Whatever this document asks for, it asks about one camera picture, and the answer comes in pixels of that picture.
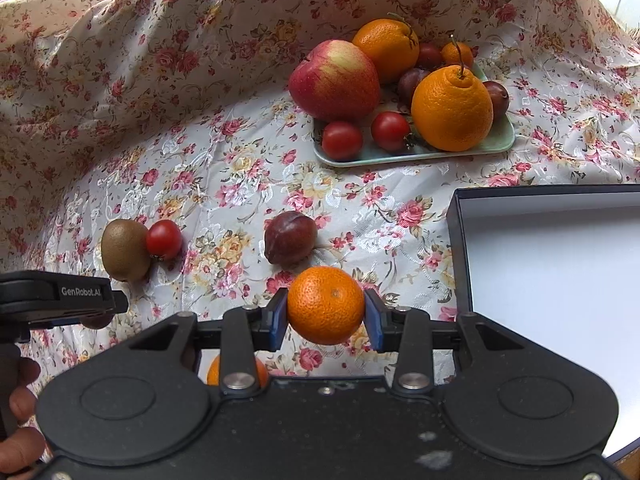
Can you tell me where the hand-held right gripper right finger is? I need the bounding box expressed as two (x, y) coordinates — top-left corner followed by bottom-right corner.
(364, 289), (531, 396)

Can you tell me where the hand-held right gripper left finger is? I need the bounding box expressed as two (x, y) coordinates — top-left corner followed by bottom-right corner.
(125, 287), (289, 396)

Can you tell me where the small mandarin orange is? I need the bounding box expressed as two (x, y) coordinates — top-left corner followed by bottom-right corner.
(206, 354), (271, 387)
(287, 266), (366, 346)
(440, 41), (475, 70)

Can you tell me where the dark red plum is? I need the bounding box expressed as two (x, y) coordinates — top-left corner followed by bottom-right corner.
(416, 42), (443, 71)
(263, 211), (319, 267)
(397, 67), (432, 106)
(482, 80), (510, 121)

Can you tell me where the brown kiwi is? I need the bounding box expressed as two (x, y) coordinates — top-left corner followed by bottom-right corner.
(101, 219), (152, 282)

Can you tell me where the red tomato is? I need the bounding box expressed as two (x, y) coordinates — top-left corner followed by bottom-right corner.
(321, 121), (364, 162)
(146, 219), (184, 261)
(370, 111), (413, 153)

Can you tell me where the black box with white inside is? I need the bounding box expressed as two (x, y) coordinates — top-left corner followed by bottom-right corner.
(446, 185), (640, 466)

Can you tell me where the person's left hand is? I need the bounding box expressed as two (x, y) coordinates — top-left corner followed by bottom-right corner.
(0, 357), (48, 476)

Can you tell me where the pale green tray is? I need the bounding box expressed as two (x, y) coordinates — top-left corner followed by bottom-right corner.
(312, 60), (516, 168)

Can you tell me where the knobbed orange with stem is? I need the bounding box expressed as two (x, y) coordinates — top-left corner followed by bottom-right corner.
(411, 35), (495, 152)

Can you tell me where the floral tablecloth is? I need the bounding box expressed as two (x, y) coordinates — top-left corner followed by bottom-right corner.
(0, 0), (640, 396)

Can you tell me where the red apple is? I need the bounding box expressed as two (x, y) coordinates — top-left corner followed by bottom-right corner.
(288, 39), (382, 122)

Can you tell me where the round orange with stem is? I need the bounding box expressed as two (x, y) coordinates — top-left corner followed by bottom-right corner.
(351, 19), (421, 83)

